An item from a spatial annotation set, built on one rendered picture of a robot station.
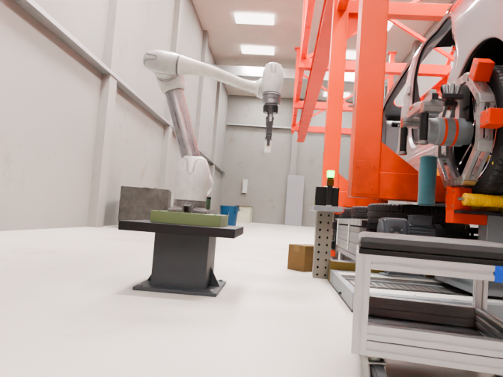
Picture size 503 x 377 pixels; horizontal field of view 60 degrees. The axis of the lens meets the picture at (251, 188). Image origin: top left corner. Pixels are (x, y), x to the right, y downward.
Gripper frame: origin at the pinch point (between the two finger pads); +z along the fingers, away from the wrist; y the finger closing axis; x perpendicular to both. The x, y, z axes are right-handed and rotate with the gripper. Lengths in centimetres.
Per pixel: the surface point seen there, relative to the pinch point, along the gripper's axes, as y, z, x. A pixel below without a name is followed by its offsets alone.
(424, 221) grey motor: -27, 31, 91
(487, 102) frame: 26, -23, 93
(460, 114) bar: 1, -23, 94
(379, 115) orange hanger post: -47, -31, 68
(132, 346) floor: 96, 70, -37
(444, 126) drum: 5, -15, 84
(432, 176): -9, 8, 86
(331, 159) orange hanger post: -239, -28, 80
